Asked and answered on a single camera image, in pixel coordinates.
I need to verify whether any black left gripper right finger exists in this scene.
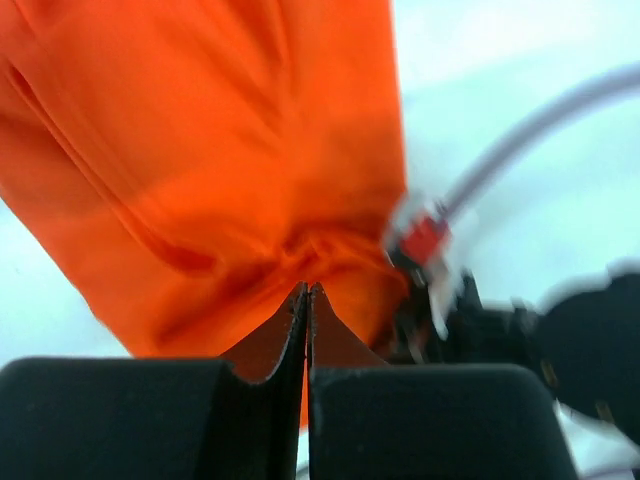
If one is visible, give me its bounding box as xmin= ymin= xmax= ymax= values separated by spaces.
xmin=307 ymin=285 xmax=577 ymax=479

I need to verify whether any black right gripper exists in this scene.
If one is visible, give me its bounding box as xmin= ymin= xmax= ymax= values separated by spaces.
xmin=384 ymin=199 xmax=546 ymax=366

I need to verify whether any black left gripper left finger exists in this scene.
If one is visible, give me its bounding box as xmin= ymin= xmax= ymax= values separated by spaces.
xmin=1 ymin=285 xmax=306 ymax=479

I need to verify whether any orange t shirt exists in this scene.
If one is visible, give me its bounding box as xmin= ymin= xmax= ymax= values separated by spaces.
xmin=0 ymin=0 xmax=411 ymax=431

